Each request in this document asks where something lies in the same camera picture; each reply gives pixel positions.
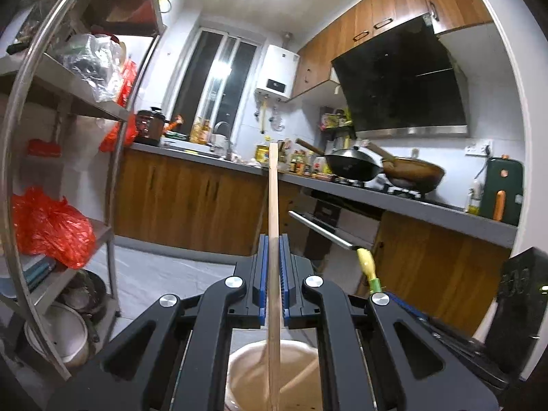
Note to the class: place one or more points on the clear plastic bag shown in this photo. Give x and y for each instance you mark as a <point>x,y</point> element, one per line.
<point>92,62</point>

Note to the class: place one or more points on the wooden lower cabinets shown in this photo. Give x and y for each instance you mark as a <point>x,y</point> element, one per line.
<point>184,201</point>

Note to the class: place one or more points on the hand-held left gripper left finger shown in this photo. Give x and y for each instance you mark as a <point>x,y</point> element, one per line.
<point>264,282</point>

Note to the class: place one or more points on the black range hood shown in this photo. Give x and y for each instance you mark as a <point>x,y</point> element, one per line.
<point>398,81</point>

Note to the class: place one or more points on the yellow oil bottle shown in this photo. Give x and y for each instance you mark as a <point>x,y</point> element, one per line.
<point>262,155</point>

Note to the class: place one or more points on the window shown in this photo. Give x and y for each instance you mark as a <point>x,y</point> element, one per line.
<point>214,85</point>

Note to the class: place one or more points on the wooden cabinets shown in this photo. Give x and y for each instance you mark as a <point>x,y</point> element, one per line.
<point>184,201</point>
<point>385,4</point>

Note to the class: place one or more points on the wooden chopstick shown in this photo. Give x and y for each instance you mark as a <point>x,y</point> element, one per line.
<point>274,188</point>

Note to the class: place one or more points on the wall socket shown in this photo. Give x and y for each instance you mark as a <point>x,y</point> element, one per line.
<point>477,147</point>

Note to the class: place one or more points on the kitchen faucet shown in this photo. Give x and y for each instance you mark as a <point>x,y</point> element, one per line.
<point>222,135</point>

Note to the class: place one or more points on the black wok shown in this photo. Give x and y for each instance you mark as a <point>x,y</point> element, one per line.
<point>353,167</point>

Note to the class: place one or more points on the white water heater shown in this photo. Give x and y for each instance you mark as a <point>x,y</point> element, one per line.
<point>277,72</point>

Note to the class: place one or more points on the row of condiment bottles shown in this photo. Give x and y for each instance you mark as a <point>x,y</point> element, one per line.
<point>306,163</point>

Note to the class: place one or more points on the dark red rice cooker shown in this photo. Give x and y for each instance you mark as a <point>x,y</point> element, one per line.
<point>150,126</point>

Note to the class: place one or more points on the amber oil bottles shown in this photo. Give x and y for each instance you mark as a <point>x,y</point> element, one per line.
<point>200,130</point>

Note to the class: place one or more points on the white floral ceramic utensil holder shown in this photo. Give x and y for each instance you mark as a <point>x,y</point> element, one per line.
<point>248,372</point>

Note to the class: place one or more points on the large red plastic bag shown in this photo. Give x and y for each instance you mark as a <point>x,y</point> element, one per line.
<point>51,227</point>

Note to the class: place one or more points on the yellow green plastic spoon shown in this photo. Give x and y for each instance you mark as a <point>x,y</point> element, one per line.
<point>367,263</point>

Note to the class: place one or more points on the brown frying pan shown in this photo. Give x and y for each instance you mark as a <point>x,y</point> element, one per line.
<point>415,173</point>

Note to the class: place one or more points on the wooden upper cabinets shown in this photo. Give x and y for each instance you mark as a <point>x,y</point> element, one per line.
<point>385,4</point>

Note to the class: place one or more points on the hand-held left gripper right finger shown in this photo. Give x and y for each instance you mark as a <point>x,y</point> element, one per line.
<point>285,282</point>

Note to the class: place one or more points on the hanging red plastic bag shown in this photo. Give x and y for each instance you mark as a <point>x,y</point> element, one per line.
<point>124,94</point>

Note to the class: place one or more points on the green cutting board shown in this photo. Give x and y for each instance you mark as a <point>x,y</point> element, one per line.
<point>503,188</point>

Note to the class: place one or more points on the steel pot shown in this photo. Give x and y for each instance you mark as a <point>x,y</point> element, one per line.
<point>64,338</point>

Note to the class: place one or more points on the metal shelf rack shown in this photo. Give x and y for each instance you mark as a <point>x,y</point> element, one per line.
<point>51,94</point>

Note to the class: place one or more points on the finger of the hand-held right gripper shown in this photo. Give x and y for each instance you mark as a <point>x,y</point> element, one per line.
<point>462,346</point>

